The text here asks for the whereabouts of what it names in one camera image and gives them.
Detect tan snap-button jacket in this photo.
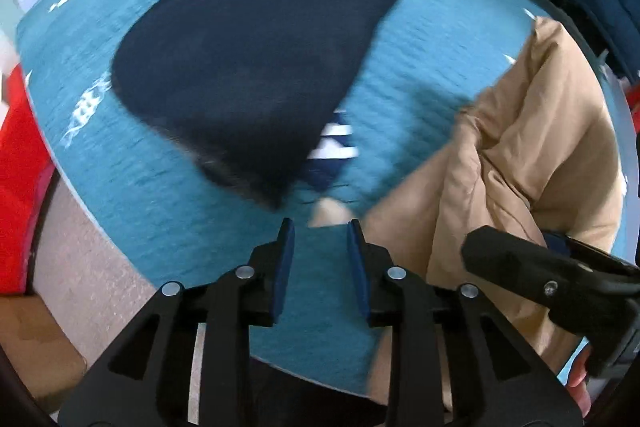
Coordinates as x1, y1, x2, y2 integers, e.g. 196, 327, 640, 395
307, 17, 628, 427

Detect red cloth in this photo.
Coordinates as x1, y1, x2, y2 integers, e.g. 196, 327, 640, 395
0, 67, 57, 299

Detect teal printed bed sheet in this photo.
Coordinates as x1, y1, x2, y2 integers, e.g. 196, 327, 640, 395
15, 0, 627, 394

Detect cardboard box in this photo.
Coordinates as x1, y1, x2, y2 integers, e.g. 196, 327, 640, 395
0, 294, 89, 414

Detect folded navy garment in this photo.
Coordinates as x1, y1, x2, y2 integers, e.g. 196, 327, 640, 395
111, 0, 405, 212

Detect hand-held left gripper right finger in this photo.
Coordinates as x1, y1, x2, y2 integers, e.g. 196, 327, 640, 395
346, 218, 583, 427

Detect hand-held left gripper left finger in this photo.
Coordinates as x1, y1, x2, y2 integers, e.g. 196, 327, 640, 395
57, 218, 296, 427

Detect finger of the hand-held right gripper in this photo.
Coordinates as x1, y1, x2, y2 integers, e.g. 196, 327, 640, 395
544, 231, 640, 279
462, 227, 640, 324

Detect person's right hand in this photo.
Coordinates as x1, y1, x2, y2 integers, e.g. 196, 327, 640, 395
565, 347, 595, 419

